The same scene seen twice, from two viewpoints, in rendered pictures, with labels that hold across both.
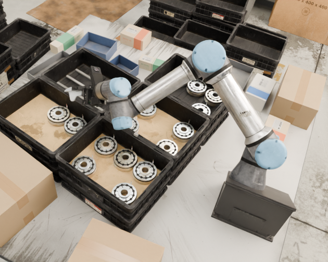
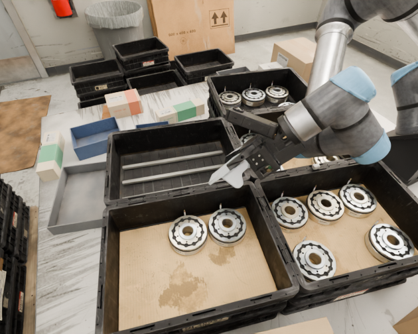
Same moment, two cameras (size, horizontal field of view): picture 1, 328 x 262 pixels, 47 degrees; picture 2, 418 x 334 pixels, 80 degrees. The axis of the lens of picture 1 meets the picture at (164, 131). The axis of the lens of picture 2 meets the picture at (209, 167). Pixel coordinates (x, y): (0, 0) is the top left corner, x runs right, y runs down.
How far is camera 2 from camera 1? 1.32 m
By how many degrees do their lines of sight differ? 27
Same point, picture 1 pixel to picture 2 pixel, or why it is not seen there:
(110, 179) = (346, 244)
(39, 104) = (139, 246)
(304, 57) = not seen: hidden behind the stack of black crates
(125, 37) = (116, 109)
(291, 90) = (304, 55)
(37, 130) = (188, 281)
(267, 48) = (207, 63)
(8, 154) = not seen: outside the picture
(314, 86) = (308, 45)
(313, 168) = not seen: hidden behind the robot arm
